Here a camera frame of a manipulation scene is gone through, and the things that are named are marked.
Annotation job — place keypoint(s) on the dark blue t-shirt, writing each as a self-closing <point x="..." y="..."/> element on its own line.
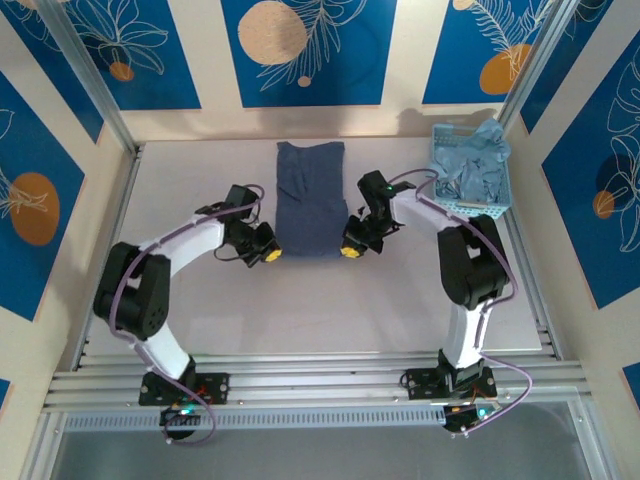
<point x="310" y="210"/>

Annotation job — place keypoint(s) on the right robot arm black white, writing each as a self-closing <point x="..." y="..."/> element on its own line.
<point x="475" y="260"/>

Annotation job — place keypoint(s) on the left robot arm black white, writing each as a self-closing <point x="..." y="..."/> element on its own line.
<point x="135" y="290"/>

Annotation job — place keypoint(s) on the light blue t-shirt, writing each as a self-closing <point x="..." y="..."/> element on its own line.
<point x="470" y="165"/>

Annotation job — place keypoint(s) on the light blue plastic basket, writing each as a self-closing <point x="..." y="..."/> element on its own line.
<point x="450" y="132"/>

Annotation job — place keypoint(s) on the blue poster cream circle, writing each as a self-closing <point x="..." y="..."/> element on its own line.
<point x="320" y="75"/>

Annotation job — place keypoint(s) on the blue poster orange circle fern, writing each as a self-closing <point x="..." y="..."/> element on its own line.
<point x="460" y="65"/>

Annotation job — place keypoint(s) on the blue poster white flower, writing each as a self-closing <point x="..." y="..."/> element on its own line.
<point x="150" y="75"/>

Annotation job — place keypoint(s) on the blue poster large orange circle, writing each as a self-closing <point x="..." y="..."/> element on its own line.
<point x="30" y="250"/>

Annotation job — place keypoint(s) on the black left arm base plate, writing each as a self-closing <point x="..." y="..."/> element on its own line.
<point x="220" y="387"/>

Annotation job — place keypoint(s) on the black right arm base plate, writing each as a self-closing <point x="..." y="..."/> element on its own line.
<point x="420" y="382"/>

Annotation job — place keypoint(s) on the aluminium corner post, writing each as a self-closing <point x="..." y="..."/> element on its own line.
<point x="95" y="85"/>
<point x="535" y="65"/>

